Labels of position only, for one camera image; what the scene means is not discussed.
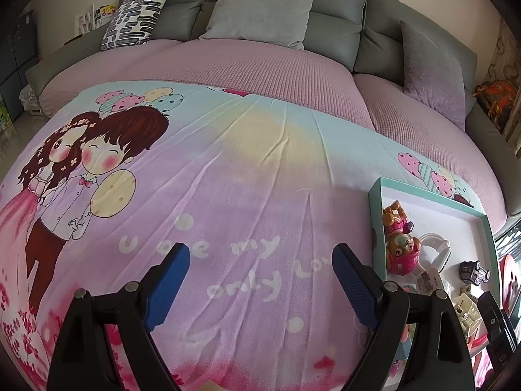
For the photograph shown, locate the orange toy by curtain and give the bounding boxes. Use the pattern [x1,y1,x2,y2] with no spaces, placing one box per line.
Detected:
[472,80,516,133]

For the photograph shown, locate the grey purple cushion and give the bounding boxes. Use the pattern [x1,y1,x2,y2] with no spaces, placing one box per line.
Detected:
[400,20,466,131]

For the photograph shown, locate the black power adapter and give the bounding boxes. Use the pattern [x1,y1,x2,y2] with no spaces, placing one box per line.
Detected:
[477,291,517,371]

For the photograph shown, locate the black white patterned cushion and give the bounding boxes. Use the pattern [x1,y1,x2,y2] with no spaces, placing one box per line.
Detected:
[100,0,167,51]

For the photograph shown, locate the teal white box lid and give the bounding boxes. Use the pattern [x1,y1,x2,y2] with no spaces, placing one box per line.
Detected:
[367,176,502,389]

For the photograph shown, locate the cartoon printed table cloth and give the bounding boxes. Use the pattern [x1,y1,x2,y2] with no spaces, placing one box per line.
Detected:
[1,81,484,390]

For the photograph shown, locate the pink sofa cover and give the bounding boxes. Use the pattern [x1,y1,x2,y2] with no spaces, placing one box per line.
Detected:
[26,40,508,232]

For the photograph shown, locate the white small charger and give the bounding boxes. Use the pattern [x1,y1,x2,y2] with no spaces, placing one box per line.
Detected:
[416,268,445,296]

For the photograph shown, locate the pink puppy toy figure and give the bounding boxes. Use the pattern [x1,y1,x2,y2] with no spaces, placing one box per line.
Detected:
[382,200,421,276]

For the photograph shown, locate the light grey cushion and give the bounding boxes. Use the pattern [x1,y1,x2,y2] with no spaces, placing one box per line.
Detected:
[201,0,314,51]

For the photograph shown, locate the red plastic stool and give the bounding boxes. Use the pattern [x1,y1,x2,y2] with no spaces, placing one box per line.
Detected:
[500,254,520,314]

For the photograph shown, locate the books beside sofa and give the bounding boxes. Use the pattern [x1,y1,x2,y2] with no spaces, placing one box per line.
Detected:
[74,5,117,36]

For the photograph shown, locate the grey sofa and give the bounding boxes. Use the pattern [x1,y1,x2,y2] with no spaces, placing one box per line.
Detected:
[24,0,521,221]

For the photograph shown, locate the white smartwatch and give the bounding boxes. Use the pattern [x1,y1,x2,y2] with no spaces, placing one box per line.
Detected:
[414,233,451,274]

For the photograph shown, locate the black toy car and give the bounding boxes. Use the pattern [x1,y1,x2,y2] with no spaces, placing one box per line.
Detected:
[458,260,491,286]

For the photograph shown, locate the dark cabinet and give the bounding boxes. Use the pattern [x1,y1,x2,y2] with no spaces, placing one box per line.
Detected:
[0,11,39,121]

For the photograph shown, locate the white hair claw clip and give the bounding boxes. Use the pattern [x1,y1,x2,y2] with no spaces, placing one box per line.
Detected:
[453,293,486,349]

